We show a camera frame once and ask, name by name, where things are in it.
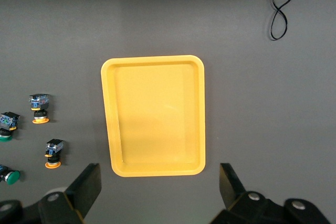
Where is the thin black cable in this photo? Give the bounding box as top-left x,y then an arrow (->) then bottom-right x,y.
241,0 -> 314,41

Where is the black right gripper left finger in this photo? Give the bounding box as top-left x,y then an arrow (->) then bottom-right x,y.
0,163 -> 102,224

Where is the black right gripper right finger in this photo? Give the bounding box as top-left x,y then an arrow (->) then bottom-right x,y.
209,163 -> 331,224

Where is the yellow plastic tray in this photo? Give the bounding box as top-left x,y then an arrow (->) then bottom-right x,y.
100,55 -> 206,178

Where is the yellow push button switch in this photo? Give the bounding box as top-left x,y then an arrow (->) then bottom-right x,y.
28,93 -> 50,124
44,138 -> 64,169

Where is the green push button switch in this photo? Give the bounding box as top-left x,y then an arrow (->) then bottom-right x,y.
0,165 -> 21,186
0,111 -> 21,142

